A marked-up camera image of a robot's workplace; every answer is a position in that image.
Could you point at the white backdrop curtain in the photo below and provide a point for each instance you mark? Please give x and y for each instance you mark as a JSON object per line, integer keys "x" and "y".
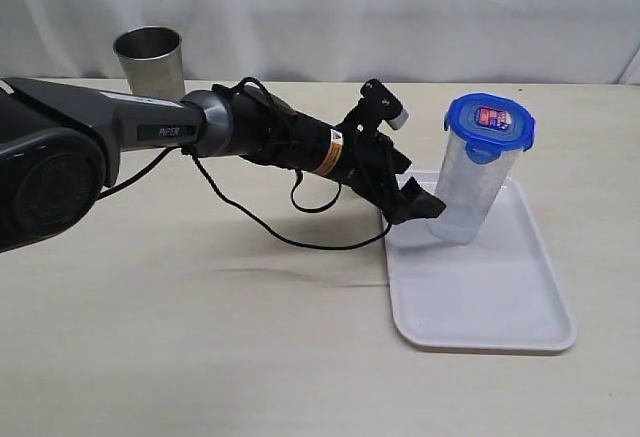
{"x": 546, "y": 41}

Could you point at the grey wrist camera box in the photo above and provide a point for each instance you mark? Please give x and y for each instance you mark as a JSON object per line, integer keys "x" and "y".
{"x": 398, "y": 121}

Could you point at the blue plastic lid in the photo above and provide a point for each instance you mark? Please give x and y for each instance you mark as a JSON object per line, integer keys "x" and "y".
{"x": 490, "y": 126}

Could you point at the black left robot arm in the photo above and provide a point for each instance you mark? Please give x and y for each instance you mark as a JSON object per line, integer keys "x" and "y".
{"x": 61, "y": 147}

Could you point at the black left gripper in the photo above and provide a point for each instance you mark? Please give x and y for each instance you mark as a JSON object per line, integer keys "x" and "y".
{"x": 377, "y": 163}

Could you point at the stainless steel cup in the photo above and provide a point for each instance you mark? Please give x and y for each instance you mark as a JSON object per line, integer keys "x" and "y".
{"x": 152, "y": 61}

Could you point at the clear plastic container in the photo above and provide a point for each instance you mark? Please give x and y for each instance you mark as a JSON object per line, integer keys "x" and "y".
{"x": 468, "y": 183}

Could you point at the white rectangular tray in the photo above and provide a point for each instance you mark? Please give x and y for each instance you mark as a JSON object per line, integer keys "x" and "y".
{"x": 498, "y": 294}

